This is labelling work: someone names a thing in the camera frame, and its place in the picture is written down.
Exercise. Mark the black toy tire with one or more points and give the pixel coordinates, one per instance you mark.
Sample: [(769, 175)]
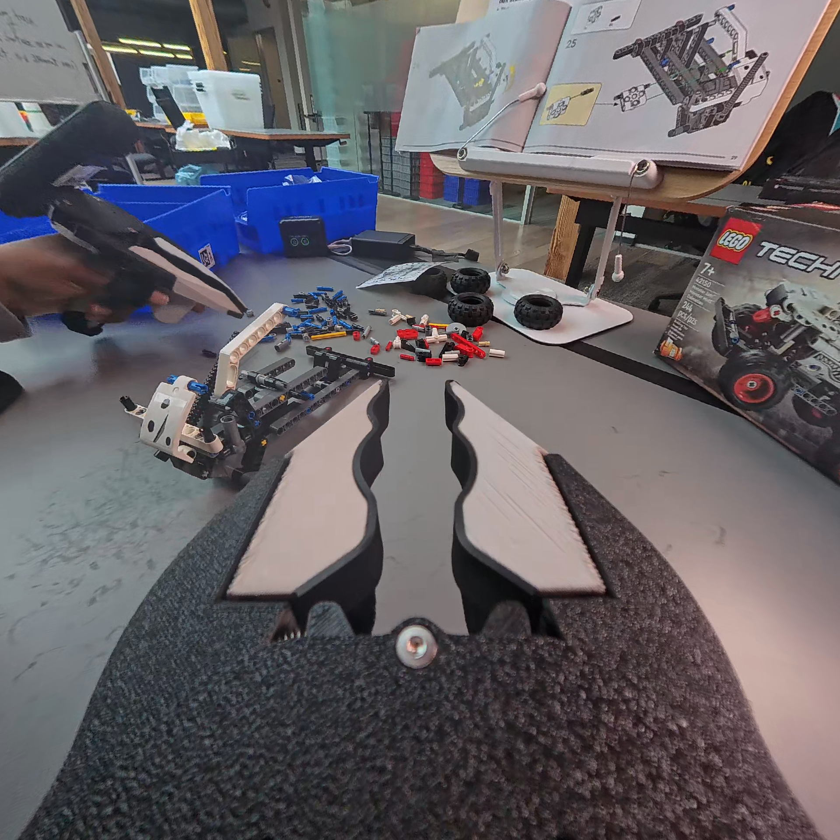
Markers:
[(470, 308), (538, 312), (470, 281), (430, 282)]

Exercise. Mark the clear plastic bag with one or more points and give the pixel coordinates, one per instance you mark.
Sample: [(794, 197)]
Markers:
[(298, 179)]

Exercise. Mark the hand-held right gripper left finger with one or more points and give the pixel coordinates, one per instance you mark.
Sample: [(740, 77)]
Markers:
[(308, 525)]

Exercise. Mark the instruction booklet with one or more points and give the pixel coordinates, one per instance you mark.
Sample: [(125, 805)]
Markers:
[(656, 85)]

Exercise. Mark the yellow toy axle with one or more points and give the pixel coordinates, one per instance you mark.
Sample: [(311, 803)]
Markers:
[(328, 334)]

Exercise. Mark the white spotted toy panel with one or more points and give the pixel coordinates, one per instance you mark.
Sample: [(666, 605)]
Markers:
[(164, 420)]

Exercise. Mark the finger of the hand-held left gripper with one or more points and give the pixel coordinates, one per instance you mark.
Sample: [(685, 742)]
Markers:
[(197, 262), (190, 282)]

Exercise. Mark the pile of red white pieces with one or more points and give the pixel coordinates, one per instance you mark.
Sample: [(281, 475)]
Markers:
[(439, 341)]

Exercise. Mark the white storage container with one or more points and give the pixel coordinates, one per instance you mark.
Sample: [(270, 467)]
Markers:
[(226, 98)]

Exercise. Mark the person's left forearm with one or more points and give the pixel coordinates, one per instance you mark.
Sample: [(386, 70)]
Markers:
[(13, 325)]

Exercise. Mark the white plastic bag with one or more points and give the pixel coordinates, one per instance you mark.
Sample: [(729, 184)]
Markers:
[(200, 136)]

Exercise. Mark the black power bank green display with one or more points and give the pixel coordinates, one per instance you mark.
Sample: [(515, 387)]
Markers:
[(302, 237)]

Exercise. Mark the grey black toy chassis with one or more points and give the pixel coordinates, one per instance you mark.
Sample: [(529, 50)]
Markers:
[(308, 380)]

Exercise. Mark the wooden side table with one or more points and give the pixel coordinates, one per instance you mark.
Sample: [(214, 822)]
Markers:
[(774, 144)]

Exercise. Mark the sticker sheet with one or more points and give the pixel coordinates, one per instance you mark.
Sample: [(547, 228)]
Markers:
[(400, 274)]

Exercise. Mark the stack of red blue crates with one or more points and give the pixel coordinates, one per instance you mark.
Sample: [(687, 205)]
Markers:
[(426, 177)]

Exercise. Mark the person's left hand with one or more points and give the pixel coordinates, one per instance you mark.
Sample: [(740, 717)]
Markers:
[(39, 275)]

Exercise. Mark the blue bin with square tag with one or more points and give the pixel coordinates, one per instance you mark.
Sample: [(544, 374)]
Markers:
[(190, 223)]

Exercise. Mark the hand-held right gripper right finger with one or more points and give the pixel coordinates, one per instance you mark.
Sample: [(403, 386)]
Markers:
[(518, 525)]

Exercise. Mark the blue plastic bin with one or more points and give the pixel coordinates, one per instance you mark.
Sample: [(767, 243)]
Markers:
[(341, 203)]

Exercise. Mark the teal plastic bag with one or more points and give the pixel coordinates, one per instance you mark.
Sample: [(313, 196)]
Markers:
[(188, 174)]

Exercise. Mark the brown top table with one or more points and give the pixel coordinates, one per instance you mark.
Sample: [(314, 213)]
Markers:
[(282, 134)]

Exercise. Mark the toy truck box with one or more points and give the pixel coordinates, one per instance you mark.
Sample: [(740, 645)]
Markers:
[(774, 315)]

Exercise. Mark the pile of blue black pins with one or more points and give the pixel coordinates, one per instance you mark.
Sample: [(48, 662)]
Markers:
[(321, 312)]

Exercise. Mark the white booklet stand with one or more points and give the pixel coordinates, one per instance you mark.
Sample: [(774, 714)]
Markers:
[(564, 315)]

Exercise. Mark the black power adapter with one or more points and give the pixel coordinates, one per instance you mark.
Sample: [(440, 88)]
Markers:
[(382, 244)]

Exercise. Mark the grey desk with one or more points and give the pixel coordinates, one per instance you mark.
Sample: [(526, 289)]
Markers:
[(590, 459)]

